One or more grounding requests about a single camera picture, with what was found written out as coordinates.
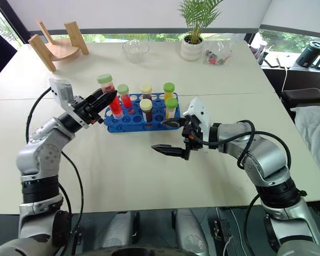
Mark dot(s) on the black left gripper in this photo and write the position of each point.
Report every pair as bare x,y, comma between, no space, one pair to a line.
86,110

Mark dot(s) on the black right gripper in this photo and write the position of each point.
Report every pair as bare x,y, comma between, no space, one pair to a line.
193,136

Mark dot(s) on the red liquid tube green cap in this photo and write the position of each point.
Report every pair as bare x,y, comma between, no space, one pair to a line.
126,100
114,107

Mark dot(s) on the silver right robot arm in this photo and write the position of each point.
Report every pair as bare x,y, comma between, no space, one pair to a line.
266,160

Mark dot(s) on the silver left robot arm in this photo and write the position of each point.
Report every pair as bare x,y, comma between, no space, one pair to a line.
40,160

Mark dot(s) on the blue test tube rack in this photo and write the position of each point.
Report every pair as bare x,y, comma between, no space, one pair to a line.
137,128

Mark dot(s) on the yellow liquid tube green cap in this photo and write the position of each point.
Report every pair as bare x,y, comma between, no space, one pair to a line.
171,107
168,89

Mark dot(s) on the dark liquid tube cream cap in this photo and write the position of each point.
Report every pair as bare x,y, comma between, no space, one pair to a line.
146,91
146,112

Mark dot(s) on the clear glass bowl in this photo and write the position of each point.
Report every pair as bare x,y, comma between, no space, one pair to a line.
136,50

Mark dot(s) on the wooden curved stand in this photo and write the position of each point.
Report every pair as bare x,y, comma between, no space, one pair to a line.
61,50

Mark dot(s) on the green plant in white pot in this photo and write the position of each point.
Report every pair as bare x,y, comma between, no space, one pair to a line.
192,50

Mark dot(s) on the clear plastic bag with parts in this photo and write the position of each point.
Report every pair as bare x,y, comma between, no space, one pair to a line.
216,54

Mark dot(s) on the silver grey rounded housing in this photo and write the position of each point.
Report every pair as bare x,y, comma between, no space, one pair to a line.
189,230
120,229

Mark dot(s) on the black box on floor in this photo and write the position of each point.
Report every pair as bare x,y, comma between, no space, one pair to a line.
222,229

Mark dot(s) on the white paper cup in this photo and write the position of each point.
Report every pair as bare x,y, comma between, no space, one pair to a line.
261,48

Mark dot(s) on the dark flat phone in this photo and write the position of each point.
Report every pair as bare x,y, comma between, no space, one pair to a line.
276,62

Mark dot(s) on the black padded seat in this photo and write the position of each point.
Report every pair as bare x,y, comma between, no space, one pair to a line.
302,96

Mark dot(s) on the white cloth garment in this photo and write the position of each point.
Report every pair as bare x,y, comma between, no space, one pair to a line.
316,133

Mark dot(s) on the dark green kettle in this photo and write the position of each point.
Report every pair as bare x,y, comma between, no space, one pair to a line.
309,56

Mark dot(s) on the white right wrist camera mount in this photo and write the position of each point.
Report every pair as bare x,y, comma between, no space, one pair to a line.
201,112

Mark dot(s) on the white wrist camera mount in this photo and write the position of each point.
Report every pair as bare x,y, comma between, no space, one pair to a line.
201,112
61,92

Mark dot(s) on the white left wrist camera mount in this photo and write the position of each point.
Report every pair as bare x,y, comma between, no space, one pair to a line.
61,92

